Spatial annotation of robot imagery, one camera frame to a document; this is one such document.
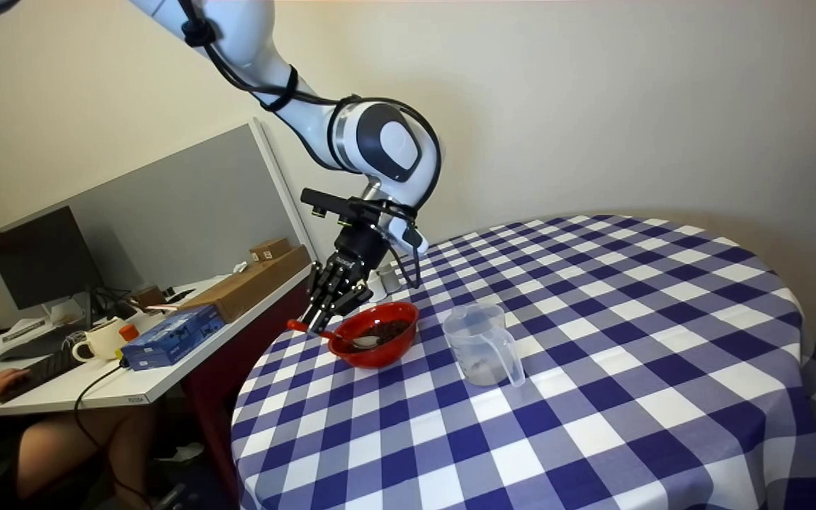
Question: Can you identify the long brown cardboard box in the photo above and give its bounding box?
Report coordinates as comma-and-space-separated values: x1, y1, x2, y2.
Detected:
173, 237, 313, 326

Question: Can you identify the grey desk partition panel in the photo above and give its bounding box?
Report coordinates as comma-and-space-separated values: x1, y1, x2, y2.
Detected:
0, 119, 305, 298

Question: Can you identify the blue white checkered tablecloth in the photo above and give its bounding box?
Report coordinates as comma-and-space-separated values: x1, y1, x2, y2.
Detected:
225, 211, 816, 510

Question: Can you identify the white mug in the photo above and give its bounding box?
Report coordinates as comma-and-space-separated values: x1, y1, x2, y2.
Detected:
67, 317, 133, 368

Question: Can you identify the black computer monitor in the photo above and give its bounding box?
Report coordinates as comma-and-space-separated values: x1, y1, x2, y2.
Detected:
0, 203, 108, 313

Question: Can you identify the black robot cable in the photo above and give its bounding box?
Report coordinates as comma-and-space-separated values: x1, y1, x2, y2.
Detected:
173, 0, 431, 288

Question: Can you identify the red bowl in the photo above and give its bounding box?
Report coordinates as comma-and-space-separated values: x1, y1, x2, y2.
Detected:
326, 298, 424, 371

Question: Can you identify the clear plastic measuring cup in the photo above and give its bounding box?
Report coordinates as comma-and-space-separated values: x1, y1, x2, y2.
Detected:
438, 299, 530, 390

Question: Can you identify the metal spoon with red handle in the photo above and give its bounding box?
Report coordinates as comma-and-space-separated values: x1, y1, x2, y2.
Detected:
282, 313, 377, 354

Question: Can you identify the person's bare leg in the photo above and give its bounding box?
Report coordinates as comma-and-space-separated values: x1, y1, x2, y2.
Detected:
11, 405, 163, 504

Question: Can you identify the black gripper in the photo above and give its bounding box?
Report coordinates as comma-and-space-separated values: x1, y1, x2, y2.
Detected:
295, 218, 393, 333

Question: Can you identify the office desk with dark side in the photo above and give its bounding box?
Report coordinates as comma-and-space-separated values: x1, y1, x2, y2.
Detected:
0, 262, 316, 475

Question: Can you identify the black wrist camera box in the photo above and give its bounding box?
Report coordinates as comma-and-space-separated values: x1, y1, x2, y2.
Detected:
298, 184, 378, 225

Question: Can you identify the black keyboard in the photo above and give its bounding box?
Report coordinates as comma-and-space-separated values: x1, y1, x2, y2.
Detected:
0, 341, 87, 405

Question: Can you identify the thin black desk cable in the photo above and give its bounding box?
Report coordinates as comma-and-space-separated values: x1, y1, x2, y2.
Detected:
70, 358, 163, 510

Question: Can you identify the blue cardboard box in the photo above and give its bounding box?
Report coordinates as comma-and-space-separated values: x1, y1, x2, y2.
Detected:
119, 299, 228, 371

